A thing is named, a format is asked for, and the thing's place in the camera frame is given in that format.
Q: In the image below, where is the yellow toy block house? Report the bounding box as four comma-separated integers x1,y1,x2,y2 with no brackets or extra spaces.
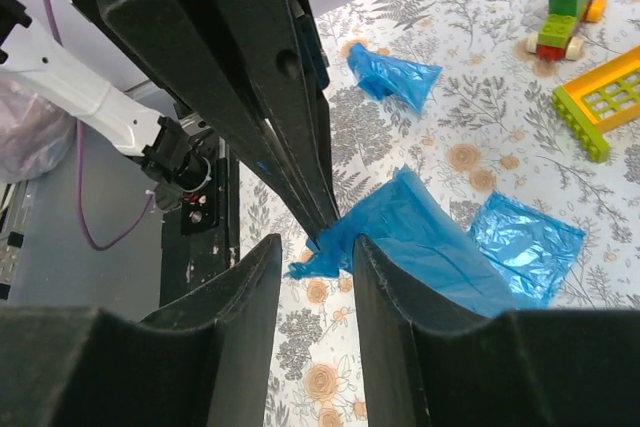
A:
552,47,639,163

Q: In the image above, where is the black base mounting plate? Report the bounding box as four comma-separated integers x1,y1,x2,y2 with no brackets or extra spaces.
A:
159,132,240,307

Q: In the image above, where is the floral patterned table mat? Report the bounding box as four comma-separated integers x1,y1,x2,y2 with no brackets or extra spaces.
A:
240,0,639,426

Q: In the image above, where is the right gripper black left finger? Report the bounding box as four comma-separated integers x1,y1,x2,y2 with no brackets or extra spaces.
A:
1,234,282,426

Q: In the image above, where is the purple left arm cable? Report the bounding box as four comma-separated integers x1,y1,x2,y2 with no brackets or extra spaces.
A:
40,0,161,252

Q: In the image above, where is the aluminium frame rail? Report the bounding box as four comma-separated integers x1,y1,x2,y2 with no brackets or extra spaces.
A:
1,182,28,302

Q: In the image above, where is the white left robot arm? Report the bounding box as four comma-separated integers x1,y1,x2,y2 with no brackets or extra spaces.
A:
1,0,339,238

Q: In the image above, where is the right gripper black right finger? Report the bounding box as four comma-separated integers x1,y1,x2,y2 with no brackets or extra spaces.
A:
353,236,639,426

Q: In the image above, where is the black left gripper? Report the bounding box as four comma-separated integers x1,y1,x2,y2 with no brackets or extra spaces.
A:
71,0,320,237

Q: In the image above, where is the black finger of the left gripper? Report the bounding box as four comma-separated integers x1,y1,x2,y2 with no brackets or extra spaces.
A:
214,0,339,225

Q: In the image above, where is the blue trash bag roll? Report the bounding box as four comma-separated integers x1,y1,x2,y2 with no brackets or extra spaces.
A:
287,166,585,317

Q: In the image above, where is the small blue trash bag piece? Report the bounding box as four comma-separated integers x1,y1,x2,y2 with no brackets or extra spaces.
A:
347,43,442,113

